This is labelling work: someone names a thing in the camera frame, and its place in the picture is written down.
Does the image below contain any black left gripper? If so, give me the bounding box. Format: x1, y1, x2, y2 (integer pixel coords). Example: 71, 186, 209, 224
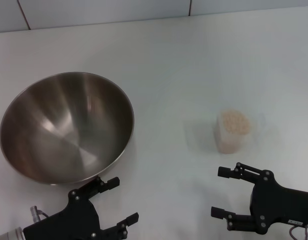
23, 176, 139, 240

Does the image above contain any clear cup of rice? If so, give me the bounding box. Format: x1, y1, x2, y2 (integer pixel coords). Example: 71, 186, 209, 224
215, 107, 252, 154

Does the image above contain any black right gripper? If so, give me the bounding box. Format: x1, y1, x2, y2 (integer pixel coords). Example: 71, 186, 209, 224
210, 162, 308, 235

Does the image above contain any stainless steel mixing bowl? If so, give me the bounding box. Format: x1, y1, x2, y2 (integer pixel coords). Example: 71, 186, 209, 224
0, 71, 135, 186

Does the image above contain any left wrist cable with connector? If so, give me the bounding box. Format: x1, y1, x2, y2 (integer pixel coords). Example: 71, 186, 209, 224
30, 205, 51, 223

